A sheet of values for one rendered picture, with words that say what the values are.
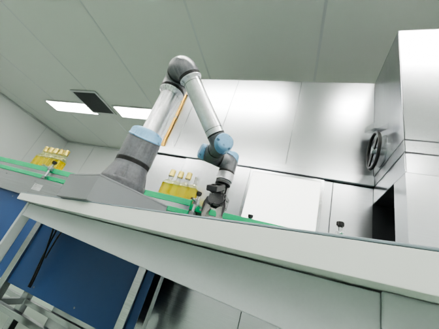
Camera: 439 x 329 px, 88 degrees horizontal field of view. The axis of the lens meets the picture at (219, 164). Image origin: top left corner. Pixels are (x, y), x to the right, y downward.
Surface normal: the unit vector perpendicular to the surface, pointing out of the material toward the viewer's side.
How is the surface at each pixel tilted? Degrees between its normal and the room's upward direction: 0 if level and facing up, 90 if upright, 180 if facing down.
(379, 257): 90
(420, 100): 90
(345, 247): 90
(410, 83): 90
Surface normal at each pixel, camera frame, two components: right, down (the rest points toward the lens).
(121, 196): 0.76, -0.05
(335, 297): -0.58, -0.50
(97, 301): -0.23, -0.48
